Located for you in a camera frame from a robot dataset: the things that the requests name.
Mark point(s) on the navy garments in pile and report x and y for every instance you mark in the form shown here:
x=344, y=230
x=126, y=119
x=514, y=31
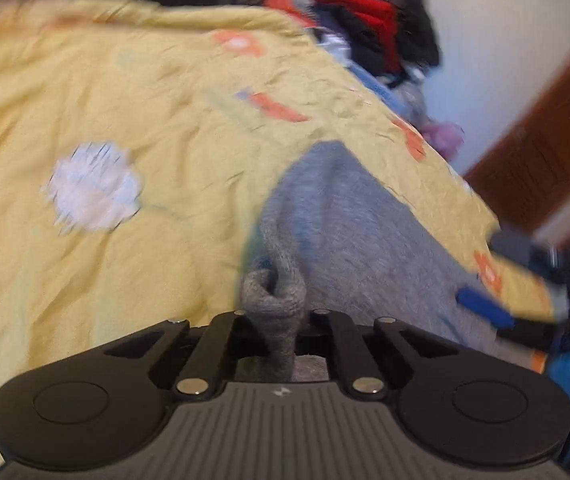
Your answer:
x=365, y=47

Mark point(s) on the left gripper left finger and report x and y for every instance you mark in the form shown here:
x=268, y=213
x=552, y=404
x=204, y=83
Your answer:
x=104, y=404

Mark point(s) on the red garment on pile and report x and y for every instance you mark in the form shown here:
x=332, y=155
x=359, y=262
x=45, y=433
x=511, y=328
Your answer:
x=381, y=18

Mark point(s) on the brown wooden door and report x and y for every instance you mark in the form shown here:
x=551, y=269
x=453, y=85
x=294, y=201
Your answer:
x=525, y=177

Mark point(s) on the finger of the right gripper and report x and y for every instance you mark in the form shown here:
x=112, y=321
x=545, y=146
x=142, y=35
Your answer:
x=485, y=307

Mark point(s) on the grey navy knit sweater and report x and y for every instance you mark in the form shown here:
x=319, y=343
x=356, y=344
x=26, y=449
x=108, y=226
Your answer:
x=330, y=236

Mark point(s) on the clear plastic bag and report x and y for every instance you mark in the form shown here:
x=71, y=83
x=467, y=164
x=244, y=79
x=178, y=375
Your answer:
x=413, y=107

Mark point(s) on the black clothes on pile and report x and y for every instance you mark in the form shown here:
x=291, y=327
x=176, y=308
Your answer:
x=416, y=39

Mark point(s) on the yellow floral bed quilt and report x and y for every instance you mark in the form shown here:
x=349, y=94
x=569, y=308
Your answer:
x=138, y=144

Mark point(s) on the white crumpled cloth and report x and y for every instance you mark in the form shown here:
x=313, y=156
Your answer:
x=337, y=47

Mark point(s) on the pink plastic bag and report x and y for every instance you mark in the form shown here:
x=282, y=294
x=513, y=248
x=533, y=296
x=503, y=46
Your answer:
x=445, y=137

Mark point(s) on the light blue towel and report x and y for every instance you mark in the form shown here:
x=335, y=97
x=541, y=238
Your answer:
x=382, y=92

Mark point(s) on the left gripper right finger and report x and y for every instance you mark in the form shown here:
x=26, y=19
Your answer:
x=457, y=403

